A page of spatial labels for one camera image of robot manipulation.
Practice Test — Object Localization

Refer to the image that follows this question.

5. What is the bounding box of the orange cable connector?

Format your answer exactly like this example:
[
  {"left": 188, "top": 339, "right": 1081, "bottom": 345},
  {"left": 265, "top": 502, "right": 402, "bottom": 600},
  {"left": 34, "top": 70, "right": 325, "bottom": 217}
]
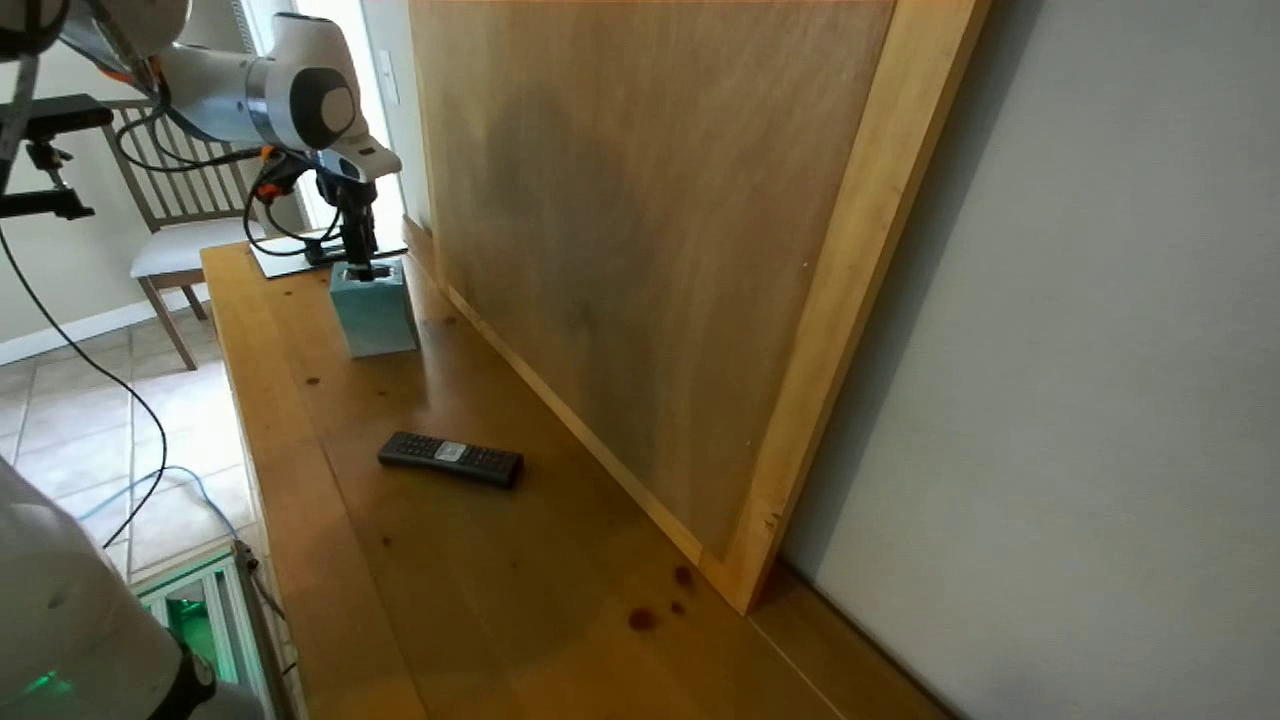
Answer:
[{"left": 254, "top": 143, "right": 313, "bottom": 208}]

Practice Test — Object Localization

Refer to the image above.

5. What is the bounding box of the wooden chair with slats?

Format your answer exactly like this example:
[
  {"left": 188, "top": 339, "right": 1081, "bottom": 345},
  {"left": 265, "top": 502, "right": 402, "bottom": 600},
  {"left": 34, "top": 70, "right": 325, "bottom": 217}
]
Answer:
[{"left": 102, "top": 96, "right": 302, "bottom": 370}]

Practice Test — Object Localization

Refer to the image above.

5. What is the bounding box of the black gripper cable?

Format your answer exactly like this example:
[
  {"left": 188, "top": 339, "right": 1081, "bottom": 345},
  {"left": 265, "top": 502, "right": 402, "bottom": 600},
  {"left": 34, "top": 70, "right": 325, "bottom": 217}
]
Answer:
[{"left": 240, "top": 155, "right": 351, "bottom": 263}]

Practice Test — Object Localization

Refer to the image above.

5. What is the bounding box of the thin black cable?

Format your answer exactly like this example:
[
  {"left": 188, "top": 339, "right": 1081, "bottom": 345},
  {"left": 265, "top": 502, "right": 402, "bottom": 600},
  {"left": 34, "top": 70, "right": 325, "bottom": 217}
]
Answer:
[{"left": 0, "top": 233, "right": 176, "bottom": 554}]

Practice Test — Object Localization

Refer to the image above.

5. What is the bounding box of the large wooden back board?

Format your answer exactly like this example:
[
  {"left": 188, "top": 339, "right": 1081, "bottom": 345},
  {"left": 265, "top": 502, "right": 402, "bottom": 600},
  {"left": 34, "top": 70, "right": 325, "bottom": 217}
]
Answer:
[{"left": 404, "top": 0, "right": 991, "bottom": 615}]

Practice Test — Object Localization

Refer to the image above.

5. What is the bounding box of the black camera stand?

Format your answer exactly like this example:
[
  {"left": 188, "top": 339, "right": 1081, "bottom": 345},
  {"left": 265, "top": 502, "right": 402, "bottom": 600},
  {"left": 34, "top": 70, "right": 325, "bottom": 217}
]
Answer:
[{"left": 0, "top": 90, "right": 119, "bottom": 224}]

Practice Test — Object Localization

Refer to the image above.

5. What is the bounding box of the teal tissue box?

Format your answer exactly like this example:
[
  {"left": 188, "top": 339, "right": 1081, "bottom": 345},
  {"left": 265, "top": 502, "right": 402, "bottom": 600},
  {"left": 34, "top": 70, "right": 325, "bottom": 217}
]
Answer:
[{"left": 325, "top": 255, "right": 424, "bottom": 358}]

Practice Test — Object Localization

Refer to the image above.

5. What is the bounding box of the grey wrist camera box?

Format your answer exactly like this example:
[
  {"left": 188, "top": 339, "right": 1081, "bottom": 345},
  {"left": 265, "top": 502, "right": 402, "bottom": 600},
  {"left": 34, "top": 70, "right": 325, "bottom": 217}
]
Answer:
[{"left": 309, "top": 137, "right": 404, "bottom": 187}]

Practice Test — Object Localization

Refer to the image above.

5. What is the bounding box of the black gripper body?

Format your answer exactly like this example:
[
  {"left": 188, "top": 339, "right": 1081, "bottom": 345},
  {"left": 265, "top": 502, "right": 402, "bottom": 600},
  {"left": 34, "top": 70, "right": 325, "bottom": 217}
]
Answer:
[{"left": 315, "top": 163, "right": 386, "bottom": 249}]

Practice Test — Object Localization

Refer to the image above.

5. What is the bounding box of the black remote control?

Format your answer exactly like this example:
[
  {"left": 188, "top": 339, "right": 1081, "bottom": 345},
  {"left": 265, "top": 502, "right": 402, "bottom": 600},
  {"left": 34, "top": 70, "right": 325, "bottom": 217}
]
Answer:
[{"left": 376, "top": 426, "right": 527, "bottom": 493}]

